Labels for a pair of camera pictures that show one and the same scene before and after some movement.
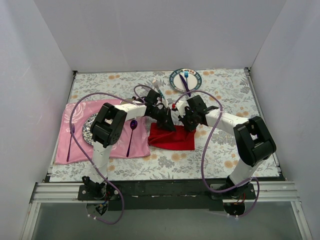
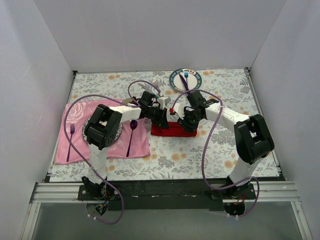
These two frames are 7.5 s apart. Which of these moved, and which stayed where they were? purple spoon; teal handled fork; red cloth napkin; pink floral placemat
Moved: red cloth napkin
Stayed: purple spoon; teal handled fork; pink floral placemat
